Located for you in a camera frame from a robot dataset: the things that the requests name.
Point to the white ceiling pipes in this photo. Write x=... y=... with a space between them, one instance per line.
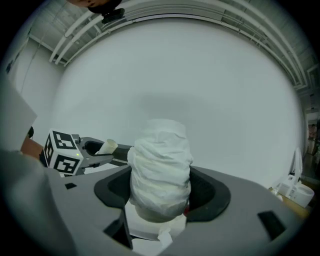
x=82 y=25

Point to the white toilet with control box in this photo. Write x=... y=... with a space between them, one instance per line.
x=300 y=192

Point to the white toilet paper roll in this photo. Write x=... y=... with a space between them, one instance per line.
x=160 y=170

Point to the person's left forearm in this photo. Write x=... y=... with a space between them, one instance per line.
x=31 y=148

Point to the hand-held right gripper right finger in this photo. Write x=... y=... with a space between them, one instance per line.
x=225 y=232

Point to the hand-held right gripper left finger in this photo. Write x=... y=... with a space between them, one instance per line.
x=82 y=200

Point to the black head-worn camera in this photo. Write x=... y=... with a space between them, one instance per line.
x=112 y=15

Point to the black wrist watch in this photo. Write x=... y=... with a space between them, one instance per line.
x=30 y=132

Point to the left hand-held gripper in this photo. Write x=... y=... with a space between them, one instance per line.
x=62 y=141

